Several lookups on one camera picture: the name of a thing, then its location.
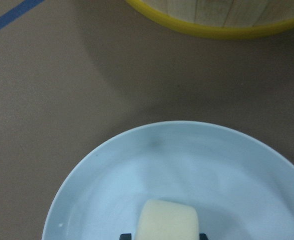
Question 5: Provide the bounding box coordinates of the white steamed bun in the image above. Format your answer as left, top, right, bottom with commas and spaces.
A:
134, 199, 200, 240

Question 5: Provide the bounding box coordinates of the yellow rimmed bamboo steamer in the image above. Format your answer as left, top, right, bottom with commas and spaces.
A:
127, 0, 294, 40

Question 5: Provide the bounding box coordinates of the light blue plate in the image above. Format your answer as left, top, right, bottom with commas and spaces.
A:
42, 121, 294, 240

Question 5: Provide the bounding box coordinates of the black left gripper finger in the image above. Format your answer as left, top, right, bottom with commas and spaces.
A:
199, 233, 208, 240

